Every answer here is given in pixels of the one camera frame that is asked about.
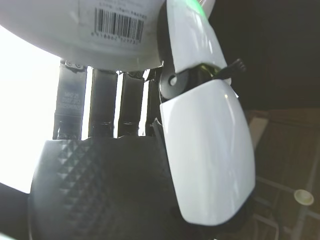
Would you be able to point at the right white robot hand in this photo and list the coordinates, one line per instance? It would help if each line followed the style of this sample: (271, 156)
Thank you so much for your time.
(212, 150)

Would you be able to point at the cream round cap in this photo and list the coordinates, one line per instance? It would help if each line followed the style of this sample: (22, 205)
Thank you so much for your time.
(303, 197)

